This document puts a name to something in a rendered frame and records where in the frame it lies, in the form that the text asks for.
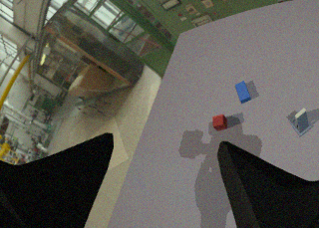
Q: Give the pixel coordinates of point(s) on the blue rectangular bar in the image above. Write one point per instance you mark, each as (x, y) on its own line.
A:
(242, 91)

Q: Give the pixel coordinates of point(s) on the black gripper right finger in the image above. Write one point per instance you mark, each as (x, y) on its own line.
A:
(264, 196)

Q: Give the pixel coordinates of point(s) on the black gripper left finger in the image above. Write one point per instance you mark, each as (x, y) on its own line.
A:
(59, 190)

